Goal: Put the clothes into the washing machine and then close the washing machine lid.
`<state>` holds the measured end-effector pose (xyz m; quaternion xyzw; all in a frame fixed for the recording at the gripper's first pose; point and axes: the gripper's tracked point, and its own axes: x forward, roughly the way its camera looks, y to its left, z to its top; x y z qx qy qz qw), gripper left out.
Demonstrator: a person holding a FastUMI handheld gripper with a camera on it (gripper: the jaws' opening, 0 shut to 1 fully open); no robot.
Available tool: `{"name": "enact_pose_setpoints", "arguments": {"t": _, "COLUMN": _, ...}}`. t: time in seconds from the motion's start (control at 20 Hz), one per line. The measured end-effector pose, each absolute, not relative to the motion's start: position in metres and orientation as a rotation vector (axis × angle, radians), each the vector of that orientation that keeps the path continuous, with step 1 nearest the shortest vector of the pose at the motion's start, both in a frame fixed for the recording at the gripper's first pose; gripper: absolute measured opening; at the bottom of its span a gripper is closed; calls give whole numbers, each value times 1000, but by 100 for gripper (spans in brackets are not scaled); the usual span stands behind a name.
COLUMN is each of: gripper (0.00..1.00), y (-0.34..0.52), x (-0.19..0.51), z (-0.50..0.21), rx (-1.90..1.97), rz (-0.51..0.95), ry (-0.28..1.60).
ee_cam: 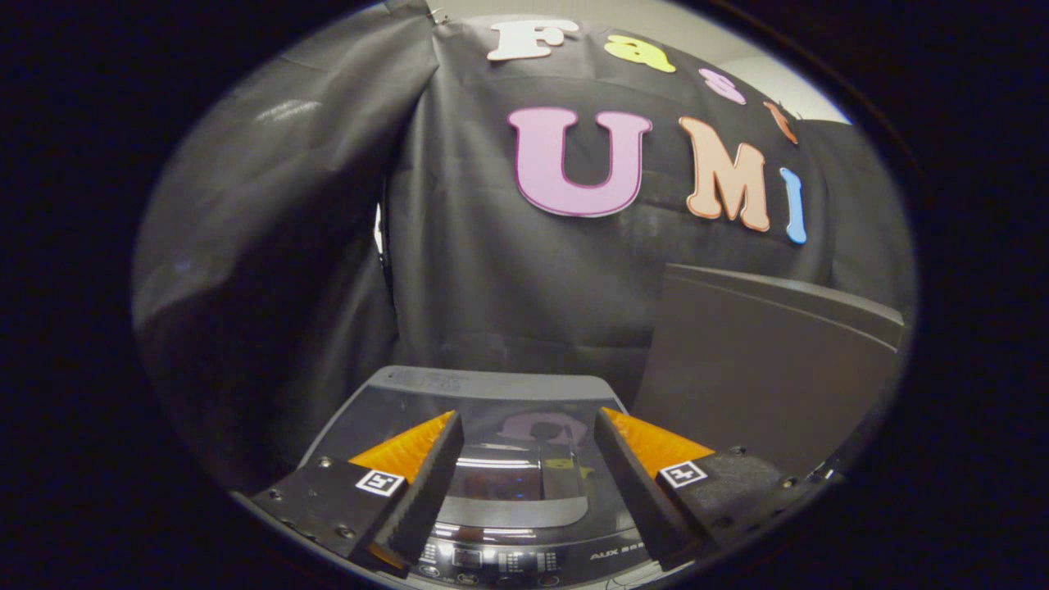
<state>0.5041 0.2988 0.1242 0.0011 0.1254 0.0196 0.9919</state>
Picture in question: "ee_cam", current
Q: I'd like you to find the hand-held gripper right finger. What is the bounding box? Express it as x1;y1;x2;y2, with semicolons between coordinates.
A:
592;406;820;570

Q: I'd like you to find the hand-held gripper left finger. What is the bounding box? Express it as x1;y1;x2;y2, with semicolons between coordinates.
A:
246;410;465;572

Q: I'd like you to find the grey washing machine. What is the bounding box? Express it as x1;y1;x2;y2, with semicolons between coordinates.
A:
297;366;685;590

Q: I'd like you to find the black backdrop cloth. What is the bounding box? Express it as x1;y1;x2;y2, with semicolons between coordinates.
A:
131;4;917;492

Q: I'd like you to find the beige cabinet with dark frame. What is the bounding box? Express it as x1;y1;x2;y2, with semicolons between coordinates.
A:
631;264;906;483

